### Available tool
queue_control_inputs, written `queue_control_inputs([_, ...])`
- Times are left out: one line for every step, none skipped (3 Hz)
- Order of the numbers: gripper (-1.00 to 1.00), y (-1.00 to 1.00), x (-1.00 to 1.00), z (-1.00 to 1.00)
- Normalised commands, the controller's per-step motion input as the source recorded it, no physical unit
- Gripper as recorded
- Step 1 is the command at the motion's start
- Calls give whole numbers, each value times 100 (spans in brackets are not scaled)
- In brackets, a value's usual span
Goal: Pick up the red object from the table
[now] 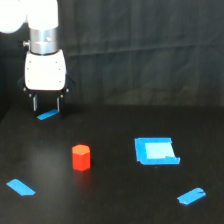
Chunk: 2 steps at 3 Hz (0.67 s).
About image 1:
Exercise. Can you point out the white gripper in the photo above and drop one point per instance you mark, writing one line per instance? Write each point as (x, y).
(45, 73)

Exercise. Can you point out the blue tape strip back left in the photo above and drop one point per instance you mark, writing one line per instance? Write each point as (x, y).
(48, 114)

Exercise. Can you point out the red hexagonal block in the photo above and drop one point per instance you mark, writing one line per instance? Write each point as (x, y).
(81, 157)

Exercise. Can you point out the blue tape strip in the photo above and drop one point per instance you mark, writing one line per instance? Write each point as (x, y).
(20, 188)
(48, 114)
(191, 196)

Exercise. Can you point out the blue tape strip front left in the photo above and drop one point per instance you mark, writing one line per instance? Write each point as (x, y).
(20, 188)

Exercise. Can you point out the blue tape square marker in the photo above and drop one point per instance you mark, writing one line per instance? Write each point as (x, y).
(155, 151)

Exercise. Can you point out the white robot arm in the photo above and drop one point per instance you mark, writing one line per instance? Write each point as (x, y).
(42, 19)

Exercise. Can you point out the blue tape strip front right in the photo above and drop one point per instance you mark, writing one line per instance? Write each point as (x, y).
(191, 196)

